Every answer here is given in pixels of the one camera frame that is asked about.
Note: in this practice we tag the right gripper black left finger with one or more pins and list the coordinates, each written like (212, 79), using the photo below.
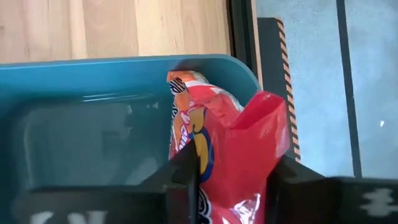
(140, 208)

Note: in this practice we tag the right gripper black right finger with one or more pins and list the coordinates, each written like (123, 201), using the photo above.
(311, 202)

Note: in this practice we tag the red Maruchan noodle packet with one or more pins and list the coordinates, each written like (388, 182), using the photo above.
(248, 149)

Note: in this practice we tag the teal plastic bin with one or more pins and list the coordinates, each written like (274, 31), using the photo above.
(93, 81)

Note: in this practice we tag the black hazard-striped floor mat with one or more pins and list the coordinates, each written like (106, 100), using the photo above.
(269, 62)

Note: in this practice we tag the black aluminium table frame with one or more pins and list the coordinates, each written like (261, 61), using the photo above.
(241, 31)

